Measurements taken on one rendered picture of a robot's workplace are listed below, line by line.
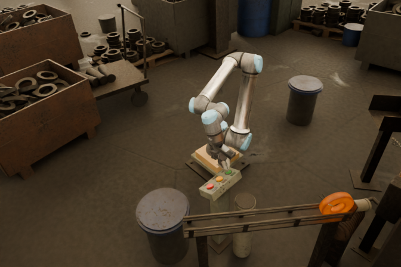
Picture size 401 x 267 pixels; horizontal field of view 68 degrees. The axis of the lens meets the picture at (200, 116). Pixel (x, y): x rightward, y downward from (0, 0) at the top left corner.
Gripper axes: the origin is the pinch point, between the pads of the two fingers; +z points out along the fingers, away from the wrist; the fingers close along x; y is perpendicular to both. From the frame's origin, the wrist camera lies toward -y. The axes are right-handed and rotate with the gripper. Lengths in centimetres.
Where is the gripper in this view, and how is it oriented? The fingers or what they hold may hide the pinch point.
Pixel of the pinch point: (227, 170)
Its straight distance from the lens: 174.9
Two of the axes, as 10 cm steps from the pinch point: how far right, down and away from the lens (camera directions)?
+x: -7.2, 4.4, -5.4
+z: 2.8, 8.9, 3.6
